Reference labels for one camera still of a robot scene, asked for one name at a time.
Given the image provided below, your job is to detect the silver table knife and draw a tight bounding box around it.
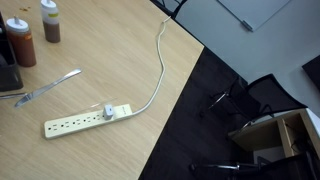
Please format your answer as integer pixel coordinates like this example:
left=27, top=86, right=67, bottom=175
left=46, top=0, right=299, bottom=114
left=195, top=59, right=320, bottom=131
left=14, top=68, right=83, bottom=108

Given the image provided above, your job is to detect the white plug-in charger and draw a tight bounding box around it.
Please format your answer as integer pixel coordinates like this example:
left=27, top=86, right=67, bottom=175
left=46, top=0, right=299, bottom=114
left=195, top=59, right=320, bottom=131
left=102, top=104, right=115, bottom=121

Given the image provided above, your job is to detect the black mesh office chair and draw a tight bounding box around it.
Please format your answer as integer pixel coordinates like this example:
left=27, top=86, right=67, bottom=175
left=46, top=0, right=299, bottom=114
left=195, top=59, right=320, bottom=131
left=149, top=0, right=188, bottom=20
left=199, top=73, right=308, bottom=134

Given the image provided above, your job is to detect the beige power strip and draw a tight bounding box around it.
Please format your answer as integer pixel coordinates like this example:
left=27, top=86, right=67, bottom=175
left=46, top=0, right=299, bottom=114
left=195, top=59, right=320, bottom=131
left=43, top=103, right=134, bottom=140

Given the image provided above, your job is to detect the grey whiteboard eraser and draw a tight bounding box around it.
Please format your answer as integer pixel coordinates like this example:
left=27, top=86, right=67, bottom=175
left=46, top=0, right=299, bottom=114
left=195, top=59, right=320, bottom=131
left=241, top=19, right=254, bottom=32

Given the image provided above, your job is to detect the brown sauce squeeze bottle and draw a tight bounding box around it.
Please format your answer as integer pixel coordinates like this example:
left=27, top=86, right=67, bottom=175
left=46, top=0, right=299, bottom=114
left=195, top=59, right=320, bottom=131
left=40, top=0, right=62, bottom=44

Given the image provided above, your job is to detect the orange-brown sauce squeeze bottle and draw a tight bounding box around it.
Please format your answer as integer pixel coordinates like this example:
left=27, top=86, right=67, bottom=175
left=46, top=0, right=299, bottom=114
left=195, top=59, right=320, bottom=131
left=5, top=15, right=38, bottom=68

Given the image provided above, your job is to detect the silver spoon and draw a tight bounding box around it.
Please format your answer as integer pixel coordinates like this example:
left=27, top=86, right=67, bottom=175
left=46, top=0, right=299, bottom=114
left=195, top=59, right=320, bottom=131
left=0, top=92, right=27, bottom=101

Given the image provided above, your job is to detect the black organizer box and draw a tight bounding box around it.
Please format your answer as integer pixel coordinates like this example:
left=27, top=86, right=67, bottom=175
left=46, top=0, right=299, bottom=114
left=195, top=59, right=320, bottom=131
left=0, top=11, right=25, bottom=93

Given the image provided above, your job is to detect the white power cable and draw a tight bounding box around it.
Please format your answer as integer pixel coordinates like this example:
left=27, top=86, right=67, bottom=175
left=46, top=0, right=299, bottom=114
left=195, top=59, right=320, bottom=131
left=131, top=16, right=172, bottom=117

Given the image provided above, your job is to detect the white wall whiteboard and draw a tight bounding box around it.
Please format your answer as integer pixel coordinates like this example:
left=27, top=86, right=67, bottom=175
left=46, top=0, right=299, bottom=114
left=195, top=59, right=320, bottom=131
left=216, top=0, right=293, bottom=33

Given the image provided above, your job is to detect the black wall monitor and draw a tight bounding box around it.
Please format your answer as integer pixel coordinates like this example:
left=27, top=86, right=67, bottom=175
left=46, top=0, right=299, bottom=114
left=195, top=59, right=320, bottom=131
left=301, top=54, right=320, bottom=91

